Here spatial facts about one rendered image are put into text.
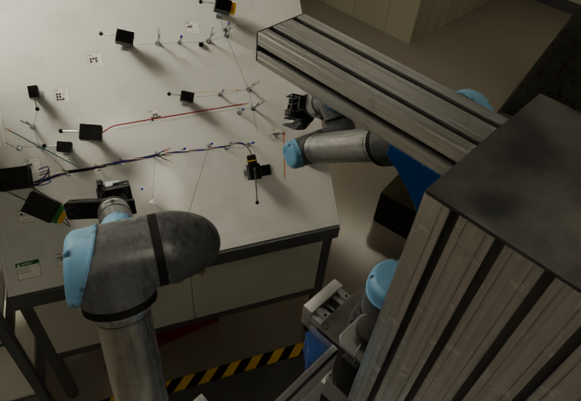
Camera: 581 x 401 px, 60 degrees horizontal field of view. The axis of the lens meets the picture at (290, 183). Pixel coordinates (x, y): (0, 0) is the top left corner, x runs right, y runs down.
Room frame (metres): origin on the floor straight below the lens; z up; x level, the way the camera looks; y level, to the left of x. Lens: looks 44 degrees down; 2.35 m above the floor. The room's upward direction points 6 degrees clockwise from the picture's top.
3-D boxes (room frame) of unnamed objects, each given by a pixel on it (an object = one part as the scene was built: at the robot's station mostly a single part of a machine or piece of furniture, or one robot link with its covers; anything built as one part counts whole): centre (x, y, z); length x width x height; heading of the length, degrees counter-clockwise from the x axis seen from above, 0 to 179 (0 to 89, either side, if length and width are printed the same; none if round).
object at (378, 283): (0.71, -0.27, 1.33); 0.13 x 0.12 x 0.14; 129
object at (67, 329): (1.01, 0.60, 0.60); 0.55 x 0.02 x 0.39; 113
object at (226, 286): (1.23, 0.09, 0.60); 0.55 x 0.03 x 0.39; 113
